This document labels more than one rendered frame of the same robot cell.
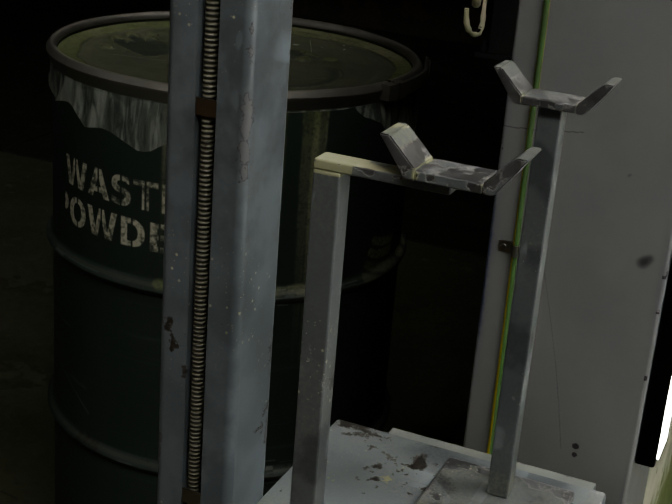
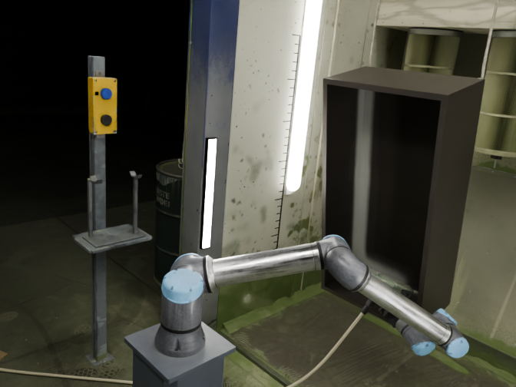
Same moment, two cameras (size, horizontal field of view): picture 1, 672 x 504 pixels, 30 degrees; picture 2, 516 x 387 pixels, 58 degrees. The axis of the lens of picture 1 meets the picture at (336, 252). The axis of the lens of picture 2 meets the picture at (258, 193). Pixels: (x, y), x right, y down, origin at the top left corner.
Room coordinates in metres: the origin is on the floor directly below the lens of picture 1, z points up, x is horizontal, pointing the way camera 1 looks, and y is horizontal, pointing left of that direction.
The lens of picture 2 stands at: (-0.96, -1.51, 1.72)
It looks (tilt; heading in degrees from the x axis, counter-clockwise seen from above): 17 degrees down; 22
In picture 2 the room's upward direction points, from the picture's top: 5 degrees clockwise
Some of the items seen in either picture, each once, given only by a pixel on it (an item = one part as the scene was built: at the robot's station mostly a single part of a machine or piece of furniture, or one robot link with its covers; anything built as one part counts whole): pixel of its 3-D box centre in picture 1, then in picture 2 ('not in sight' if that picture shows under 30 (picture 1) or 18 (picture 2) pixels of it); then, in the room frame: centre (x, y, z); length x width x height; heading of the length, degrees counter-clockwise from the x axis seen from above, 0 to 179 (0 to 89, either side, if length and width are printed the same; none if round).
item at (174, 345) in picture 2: not in sight; (180, 330); (0.35, -0.71, 0.69); 0.19 x 0.19 x 0.10
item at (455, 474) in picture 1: (449, 345); (114, 206); (0.72, -0.08, 0.95); 0.26 x 0.15 x 0.32; 158
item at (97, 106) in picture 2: not in sight; (102, 105); (0.76, 0.02, 1.42); 0.12 x 0.06 x 0.26; 158
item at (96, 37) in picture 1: (236, 59); (195, 170); (1.90, 0.18, 0.86); 0.54 x 0.54 x 0.01
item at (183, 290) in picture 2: not in sight; (182, 297); (0.36, -0.70, 0.83); 0.17 x 0.15 x 0.18; 26
